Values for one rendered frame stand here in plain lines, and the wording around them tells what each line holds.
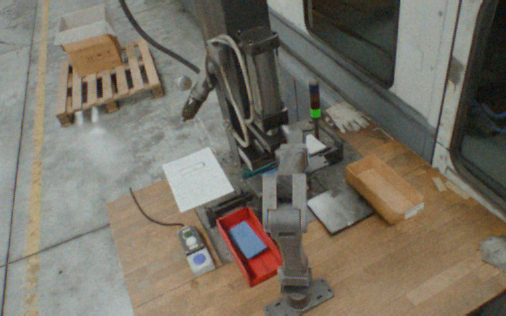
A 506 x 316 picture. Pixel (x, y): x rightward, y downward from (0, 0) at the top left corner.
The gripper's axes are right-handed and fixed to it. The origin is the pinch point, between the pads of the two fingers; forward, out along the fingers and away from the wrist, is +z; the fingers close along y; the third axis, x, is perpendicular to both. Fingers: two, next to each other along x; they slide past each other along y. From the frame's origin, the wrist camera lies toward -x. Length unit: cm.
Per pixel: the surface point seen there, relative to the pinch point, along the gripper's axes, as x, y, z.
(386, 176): -35.7, -8.6, 6.1
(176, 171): 28, 36, 29
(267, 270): 17.3, -19.1, 3.5
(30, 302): 131, 44, 132
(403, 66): -65, 25, -2
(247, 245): 18.7, -8.7, 7.8
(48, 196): 115, 126, 169
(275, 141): -0.2, 11.8, -13.0
